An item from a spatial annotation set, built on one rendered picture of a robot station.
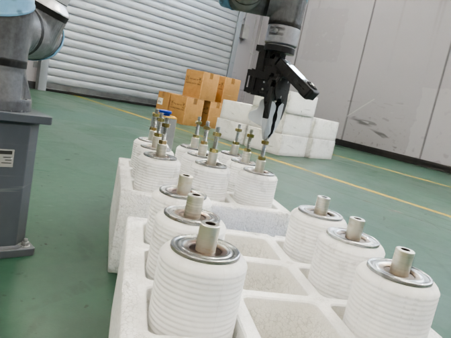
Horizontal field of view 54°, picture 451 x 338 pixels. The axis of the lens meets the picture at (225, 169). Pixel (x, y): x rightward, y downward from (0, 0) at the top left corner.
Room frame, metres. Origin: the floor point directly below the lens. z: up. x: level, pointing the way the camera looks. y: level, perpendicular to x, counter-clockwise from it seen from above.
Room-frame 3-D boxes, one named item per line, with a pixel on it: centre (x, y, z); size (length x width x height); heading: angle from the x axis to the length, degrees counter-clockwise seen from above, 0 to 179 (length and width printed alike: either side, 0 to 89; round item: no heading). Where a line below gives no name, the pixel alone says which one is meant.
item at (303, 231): (0.74, -0.17, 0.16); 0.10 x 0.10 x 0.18
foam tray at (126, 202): (1.13, 0.07, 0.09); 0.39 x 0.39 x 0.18; 16
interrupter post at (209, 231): (0.45, 0.00, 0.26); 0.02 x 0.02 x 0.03
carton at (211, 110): (5.20, 0.33, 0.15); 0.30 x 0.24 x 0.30; 45
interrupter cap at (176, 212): (0.57, 0.03, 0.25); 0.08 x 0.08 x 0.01
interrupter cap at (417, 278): (0.51, -0.23, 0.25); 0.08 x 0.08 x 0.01
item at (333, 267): (0.62, -0.20, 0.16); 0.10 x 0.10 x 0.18
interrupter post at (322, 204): (0.74, -0.17, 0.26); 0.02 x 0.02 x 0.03
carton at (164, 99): (5.23, 0.75, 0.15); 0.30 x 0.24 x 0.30; 133
